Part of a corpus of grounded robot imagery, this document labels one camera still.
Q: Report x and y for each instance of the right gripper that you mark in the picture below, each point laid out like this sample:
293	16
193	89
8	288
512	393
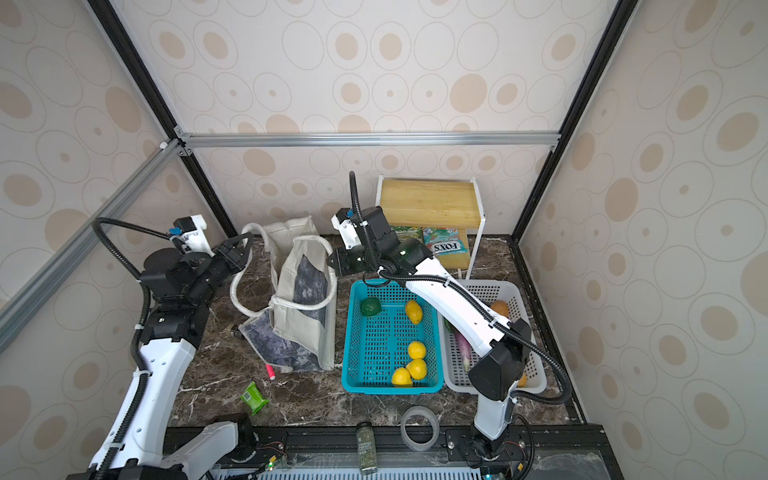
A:
337	261

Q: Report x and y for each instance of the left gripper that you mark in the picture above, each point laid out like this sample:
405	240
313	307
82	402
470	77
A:
233	253

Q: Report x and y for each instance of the white canvas grocery bag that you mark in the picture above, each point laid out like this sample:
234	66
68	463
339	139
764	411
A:
295	332

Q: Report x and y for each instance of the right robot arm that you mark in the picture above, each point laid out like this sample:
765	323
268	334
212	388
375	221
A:
502	348

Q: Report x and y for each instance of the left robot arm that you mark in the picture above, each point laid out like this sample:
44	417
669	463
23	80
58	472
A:
165	342

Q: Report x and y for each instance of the green lemon candy bag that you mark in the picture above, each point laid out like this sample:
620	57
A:
408	232

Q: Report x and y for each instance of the teal Fox's candy bag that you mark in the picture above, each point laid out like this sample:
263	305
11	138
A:
444	241

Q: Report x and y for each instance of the green toy pepper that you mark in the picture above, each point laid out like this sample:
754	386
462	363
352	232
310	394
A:
370	306

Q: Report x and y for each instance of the yellow toy lemon upper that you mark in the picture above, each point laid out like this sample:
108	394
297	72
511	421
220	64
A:
414	312

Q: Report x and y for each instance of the teal plastic basket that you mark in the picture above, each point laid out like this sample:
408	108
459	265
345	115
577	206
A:
376	346

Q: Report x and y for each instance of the yellow lemon middle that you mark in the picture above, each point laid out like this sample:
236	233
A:
416	350

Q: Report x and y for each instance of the yellow lemon right lower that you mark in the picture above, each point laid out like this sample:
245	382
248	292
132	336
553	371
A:
417	369

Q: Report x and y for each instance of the yellow lemon bottom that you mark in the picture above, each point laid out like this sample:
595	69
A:
401	378

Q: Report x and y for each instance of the toy potato brown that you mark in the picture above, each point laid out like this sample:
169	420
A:
501	308

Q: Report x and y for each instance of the white plastic basket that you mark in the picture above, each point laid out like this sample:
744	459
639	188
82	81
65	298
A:
489	291

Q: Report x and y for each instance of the pink marker pen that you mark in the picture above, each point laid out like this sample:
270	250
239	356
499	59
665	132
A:
270	372

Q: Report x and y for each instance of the green small packet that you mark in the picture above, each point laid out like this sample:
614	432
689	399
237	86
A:
253	399

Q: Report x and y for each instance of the clear tape roll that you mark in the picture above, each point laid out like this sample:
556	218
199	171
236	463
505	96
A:
419	428

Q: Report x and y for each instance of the spice jar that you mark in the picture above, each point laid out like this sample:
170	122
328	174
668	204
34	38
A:
366	448

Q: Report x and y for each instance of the white wire shelf rack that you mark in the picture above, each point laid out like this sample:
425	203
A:
437	203

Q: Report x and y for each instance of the aluminium frame bar back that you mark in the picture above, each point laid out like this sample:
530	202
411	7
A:
382	139

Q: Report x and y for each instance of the aluminium frame bar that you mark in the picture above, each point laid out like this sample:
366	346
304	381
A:
382	139
22	308

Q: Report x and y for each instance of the aluminium frame bar left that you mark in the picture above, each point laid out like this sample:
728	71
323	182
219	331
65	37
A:
22	308

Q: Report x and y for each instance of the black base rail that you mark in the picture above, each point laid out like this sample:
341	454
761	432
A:
412	451

